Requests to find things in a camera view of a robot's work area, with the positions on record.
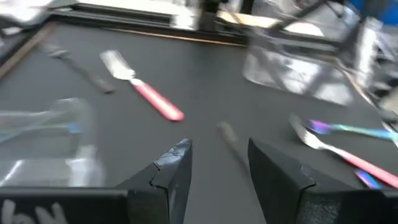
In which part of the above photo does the iridescent blue spoon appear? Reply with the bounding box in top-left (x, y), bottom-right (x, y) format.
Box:
top-left (306, 119), bottom-right (398, 141)

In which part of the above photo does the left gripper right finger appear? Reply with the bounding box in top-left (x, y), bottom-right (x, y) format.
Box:
top-left (248, 138), bottom-right (398, 224)

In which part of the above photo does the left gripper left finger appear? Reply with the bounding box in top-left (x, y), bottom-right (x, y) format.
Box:
top-left (0, 138), bottom-right (193, 224)

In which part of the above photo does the blue storage crate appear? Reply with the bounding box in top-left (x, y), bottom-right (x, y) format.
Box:
top-left (348, 0), bottom-right (398, 26)

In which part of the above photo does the pink-handled fork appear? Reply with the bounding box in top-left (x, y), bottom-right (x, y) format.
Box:
top-left (289, 113), bottom-right (398, 189)
top-left (99, 49), bottom-right (185, 122)

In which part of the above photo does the dark silver fork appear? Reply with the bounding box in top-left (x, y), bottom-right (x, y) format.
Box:
top-left (216, 121), bottom-right (252, 178)
top-left (40, 43), bottom-right (116, 94)

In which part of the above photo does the clear plastic bin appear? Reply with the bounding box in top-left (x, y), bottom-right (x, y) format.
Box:
top-left (242, 27), bottom-right (379, 106)
top-left (0, 98), bottom-right (106, 189)

